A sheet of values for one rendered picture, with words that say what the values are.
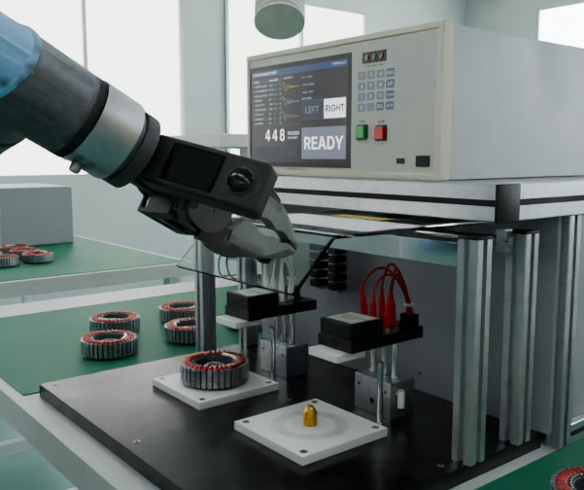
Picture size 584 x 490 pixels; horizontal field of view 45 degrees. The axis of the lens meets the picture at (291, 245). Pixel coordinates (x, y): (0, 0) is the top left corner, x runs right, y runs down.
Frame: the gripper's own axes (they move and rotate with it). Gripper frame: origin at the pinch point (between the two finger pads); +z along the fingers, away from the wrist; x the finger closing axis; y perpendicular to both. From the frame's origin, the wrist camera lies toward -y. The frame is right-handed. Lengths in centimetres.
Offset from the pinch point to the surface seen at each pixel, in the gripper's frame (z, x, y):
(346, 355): 25.3, 5.6, 11.7
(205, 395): 22.6, 18.1, 34.1
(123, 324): 32, 12, 86
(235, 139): 46, -44, 98
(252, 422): 21.9, 18.8, 20.5
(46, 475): 85, 69, 188
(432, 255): 22.8, -9.3, 1.5
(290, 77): 13.3, -33.5, 34.5
